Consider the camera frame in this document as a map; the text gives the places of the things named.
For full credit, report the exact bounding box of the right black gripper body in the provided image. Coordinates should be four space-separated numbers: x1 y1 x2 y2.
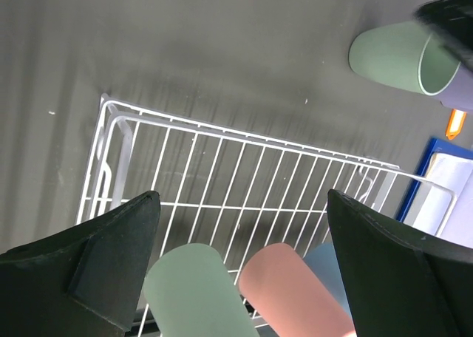
415 0 472 71

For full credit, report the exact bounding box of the purple cup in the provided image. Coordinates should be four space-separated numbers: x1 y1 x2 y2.
437 64 473 114

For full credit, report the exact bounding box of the pink cup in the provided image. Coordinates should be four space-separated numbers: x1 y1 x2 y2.
238 243 356 336

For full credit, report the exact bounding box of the blue cup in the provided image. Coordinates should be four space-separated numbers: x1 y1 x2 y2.
303 242 352 317

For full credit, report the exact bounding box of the white wire dish rack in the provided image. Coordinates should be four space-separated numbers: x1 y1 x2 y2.
73 92 455 337

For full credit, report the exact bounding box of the orange tag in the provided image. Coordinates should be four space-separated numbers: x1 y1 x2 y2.
445 109 466 140

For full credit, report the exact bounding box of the green cup front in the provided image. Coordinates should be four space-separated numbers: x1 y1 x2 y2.
143 243 258 337

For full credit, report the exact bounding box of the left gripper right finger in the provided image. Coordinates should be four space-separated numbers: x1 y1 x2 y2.
327 189 472 336

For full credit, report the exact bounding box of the clear plastic sleeve folder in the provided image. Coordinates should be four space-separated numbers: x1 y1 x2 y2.
395 137 472 248

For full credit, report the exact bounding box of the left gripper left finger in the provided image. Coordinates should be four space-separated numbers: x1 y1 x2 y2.
1 191 161 336

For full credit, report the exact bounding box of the green cup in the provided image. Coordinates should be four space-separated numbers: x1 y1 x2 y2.
348 21 460 96
143 243 258 337

